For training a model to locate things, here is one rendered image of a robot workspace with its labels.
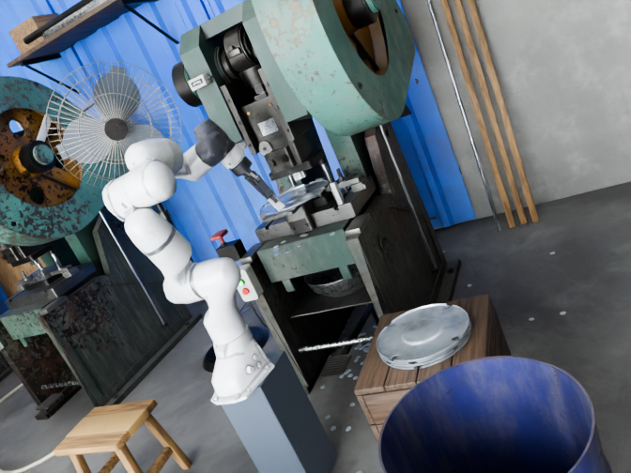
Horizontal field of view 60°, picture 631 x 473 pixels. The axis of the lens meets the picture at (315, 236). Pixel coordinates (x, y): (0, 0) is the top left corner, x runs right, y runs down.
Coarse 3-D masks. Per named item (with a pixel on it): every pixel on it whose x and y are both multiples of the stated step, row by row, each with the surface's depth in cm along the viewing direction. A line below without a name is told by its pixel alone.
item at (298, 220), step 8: (296, 208) 199; (304, 208) 209; (312, 208) 214; (272, 216) 202; (280, 216) 200; (288, 216) 213; (296, 216) 212; (304, 216) 210; (288, 224) 215; (296, 224) 213; (304, 224) 211; (312, 224) 212; (296, 232) 215
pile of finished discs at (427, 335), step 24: (408, 312) 180; (432, 312) 175; (456, 312) 169; (384, 336) 173; (408, 336) 166; (432, 336) 161; (456, 336) 157; (384, 360) 165; (408, 360) 155; (432, 360) 153
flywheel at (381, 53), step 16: (336, 0) 182; (352, 0) 180; (368, 0) 181; (352, 16) 183; (368, 16) 182; (352, 32) 190; (368, 32) 214; (384, 32) 218; (368, 48) 209; (384, 48) 214; (368, 64) 205; (384, 64) 211
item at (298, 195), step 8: (312, 184) 223; (320, 184) 216; (288, 192) 226; (296, 192) 218; (304, 192) 211; (312, 192) 209; (280, 200) 220; (288, 200) 211; (296, 200) 208; (304, 200) 201; (264, 208) 218; (272, 208) 212; (288, 208) 201
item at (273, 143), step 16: (256, 96) 210; (256, 112) 209; (272, 112) 206; (256, 128) 212; (272, 128) 209; (272, 144) 212; (288, 144) 210; (304, 144) 216; (272, 160) 211; (288, 160) 209; (304, 160) 213
